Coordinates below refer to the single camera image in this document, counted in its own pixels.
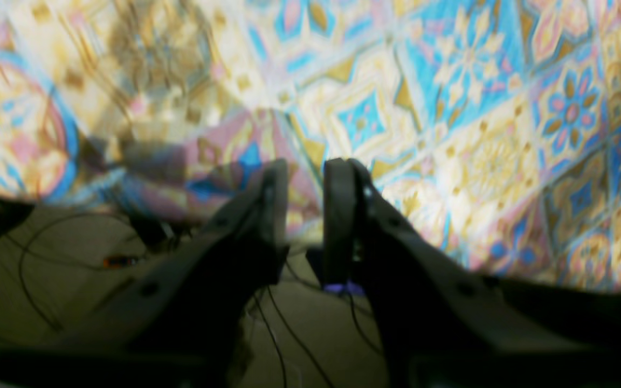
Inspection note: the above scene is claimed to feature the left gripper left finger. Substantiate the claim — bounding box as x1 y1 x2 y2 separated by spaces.
0 160 288 387

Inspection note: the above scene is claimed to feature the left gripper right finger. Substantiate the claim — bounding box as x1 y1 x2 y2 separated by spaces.
322 158 621 387

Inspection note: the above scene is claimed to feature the patterned pastel tablecloth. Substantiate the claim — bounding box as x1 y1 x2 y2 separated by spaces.
0 1 621 293

